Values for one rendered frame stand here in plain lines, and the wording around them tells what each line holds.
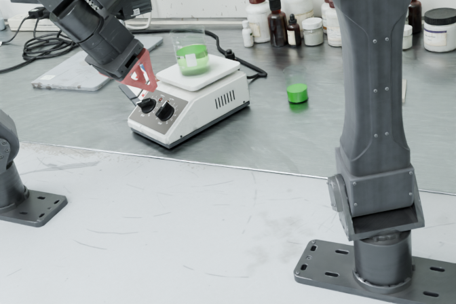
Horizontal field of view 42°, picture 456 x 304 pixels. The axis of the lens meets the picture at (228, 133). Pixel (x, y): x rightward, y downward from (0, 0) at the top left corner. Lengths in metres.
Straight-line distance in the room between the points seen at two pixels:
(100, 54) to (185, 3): 0.73
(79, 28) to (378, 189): 0.50
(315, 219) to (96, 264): 0.30
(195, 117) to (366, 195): 0.48
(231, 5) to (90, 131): 0.58
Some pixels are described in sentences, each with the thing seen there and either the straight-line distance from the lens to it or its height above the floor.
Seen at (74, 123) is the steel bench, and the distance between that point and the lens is 1.22.
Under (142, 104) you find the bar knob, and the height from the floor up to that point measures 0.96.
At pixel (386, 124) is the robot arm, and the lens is 0.59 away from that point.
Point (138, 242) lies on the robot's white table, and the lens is 0.84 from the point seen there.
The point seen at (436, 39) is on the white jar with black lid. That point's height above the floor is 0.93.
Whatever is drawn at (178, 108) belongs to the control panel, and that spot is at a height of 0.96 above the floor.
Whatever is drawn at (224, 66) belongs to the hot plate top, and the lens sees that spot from 1.09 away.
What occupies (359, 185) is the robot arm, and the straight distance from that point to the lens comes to 0.62.
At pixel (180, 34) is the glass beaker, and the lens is 1.09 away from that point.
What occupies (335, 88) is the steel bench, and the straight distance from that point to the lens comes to 1.15.
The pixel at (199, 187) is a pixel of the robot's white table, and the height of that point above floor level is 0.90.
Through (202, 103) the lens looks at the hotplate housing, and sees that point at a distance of 1.04.
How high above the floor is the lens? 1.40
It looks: 28 degrees down
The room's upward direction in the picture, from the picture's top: 11 degrees counter-clockwise
